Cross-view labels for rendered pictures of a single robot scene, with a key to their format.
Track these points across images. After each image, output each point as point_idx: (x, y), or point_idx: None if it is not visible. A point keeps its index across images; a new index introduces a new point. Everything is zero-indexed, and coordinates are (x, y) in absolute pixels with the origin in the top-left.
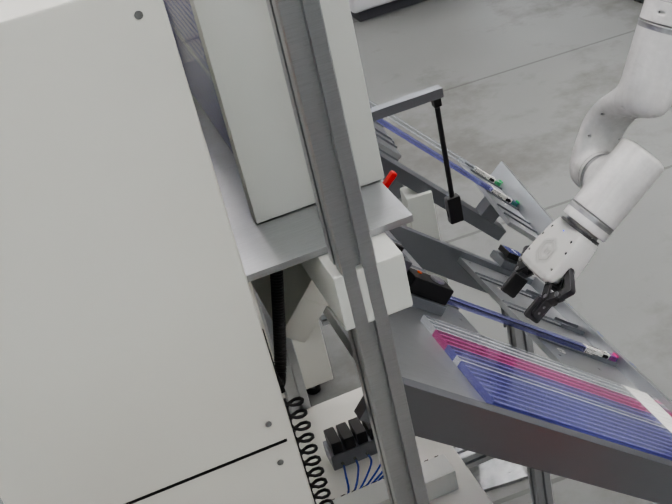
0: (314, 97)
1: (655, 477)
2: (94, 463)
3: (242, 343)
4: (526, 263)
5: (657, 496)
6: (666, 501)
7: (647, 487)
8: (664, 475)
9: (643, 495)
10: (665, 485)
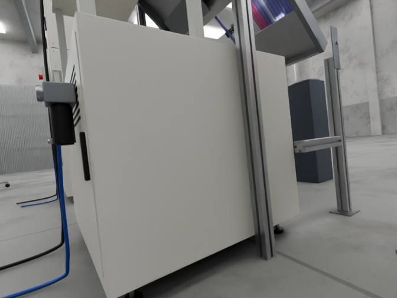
0: None
1: (301, 0)
2: None
3: None
4: (233, 22)
5: (302, 10)
6: (305, 16)
7: (299, 3)
8: (303, 2)
9: (299, 5)
10: (304, 7)
